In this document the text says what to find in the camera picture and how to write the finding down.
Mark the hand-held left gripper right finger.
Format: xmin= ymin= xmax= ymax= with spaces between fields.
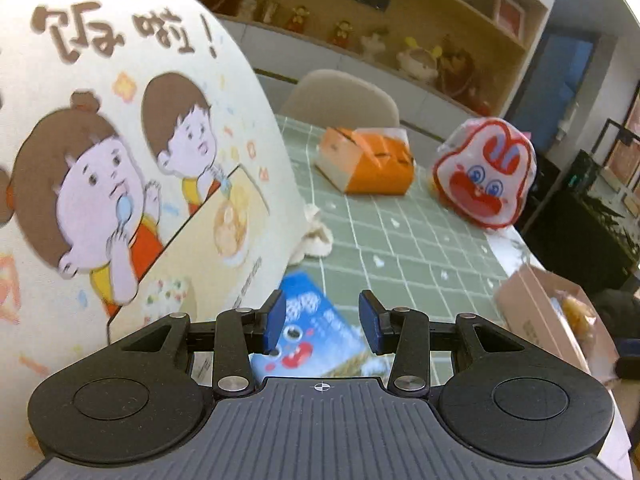
xmin=359 ymin=290 xmax=517 ymax=397

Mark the wooden display shelf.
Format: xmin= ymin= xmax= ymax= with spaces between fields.
xmin=170 ymin=0 xmax=551 ymax=116

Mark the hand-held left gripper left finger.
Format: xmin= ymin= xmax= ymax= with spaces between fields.
xmin=107 ymin=290 xmax=288 ymax=399

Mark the dark sideboard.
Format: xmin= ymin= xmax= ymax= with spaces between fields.
xmin=522 ymin=150 xmax=640 ymax=296

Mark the long golden bread packet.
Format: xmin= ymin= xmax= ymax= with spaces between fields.
xmin=560 ymin=295 xmax=598 ymax=341

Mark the red picture frame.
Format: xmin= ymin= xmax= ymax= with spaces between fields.
xmin=494 ymin=0 xmax=526 ymax=36

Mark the dark jacket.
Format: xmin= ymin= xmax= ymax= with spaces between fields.
xmin=595 ymin=287 xmax=640 ymax=343

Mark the row of figurines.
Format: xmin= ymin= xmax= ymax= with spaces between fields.
xmin=192 ymin=0 xmax=493 ymax=116

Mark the orange tissue box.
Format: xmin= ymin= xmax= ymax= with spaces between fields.
xmin=314 ymin=126 xmax=416 ymax=196

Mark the white red rabbit bag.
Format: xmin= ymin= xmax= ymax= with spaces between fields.
xmin=431 ymin=116 xmax=538 ymax=231

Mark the pink cardboard box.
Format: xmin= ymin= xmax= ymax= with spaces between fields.
xmin=494 ymin=265 xmax=621 ymax=382

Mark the cream printed canvas bag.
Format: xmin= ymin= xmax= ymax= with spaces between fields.
xmin=0 ymin=0 xmax=333 ymax=461

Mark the beige chair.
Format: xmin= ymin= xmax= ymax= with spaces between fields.
xmin=279 ymin=69 xmax=401 ymax=128

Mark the blue white snack packet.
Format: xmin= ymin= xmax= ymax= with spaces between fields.
xmin=248 ymin=271 xmax=391 ymax=378

